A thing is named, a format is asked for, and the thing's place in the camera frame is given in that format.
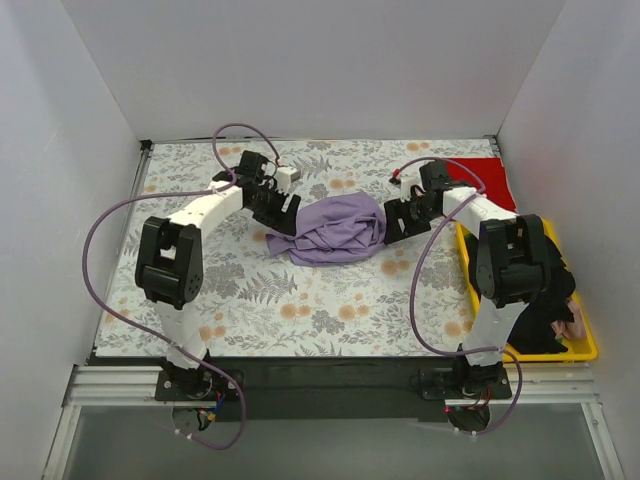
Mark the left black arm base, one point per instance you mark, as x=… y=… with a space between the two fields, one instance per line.
x=194 y=385

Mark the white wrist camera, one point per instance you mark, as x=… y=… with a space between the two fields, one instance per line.
x=287 y=174
x=407 y=184

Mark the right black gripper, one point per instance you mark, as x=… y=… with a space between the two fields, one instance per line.
x=410 y=215

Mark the pink garment in tray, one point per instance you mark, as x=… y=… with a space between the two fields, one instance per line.
x=574 y=328

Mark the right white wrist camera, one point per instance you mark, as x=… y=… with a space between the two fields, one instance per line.
x=407 y=184

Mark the folded red t shirt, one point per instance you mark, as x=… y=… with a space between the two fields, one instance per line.
x=487 y=180

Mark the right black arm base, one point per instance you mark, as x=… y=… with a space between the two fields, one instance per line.
x=453 y=379

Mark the floral patterned table mat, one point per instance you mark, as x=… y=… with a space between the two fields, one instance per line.
x=407 y=299

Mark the black clothes pile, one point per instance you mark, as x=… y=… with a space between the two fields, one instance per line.
x=533 y=332

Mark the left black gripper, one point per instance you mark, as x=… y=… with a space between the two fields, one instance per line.
x=270 y=204

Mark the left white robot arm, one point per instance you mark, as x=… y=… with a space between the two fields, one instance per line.
x=170 y=267

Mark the lavender t shirt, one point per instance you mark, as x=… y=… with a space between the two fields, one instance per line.
x=335 y=230

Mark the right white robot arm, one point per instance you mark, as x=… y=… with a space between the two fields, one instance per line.
x=512 y=264

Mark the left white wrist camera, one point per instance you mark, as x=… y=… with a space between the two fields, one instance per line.
x=287 y=174

